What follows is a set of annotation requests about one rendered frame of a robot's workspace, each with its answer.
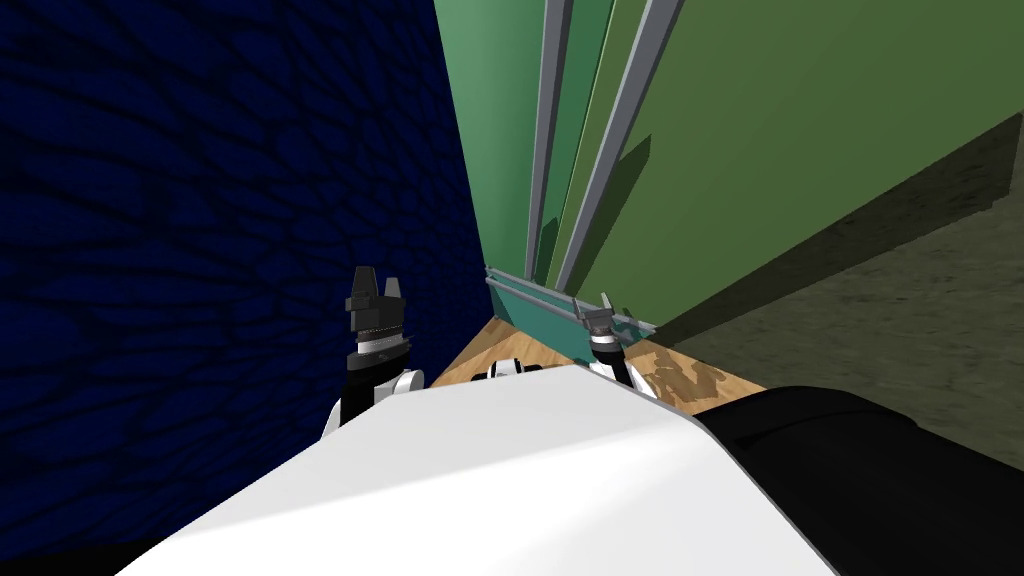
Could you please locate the green cupboard door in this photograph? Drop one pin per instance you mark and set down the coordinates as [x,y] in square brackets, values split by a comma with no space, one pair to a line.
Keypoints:
[496,120]
[800,120]

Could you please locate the teal drawer front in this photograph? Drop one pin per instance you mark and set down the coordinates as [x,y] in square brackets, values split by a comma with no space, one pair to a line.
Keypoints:
[532,316]

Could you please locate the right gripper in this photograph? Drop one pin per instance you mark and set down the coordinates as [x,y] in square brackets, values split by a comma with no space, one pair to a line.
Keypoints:
[600,324]

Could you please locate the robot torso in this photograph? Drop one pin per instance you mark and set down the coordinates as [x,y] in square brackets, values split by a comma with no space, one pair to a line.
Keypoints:
[480,480]

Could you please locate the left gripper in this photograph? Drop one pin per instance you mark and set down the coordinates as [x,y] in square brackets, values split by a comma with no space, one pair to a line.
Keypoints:
[376,312]

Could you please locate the green cupboard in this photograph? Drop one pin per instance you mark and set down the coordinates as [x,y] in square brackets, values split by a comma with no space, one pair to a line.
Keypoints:
[584,104]

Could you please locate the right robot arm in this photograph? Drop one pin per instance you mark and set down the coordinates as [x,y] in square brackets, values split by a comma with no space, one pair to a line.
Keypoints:
[840,480]

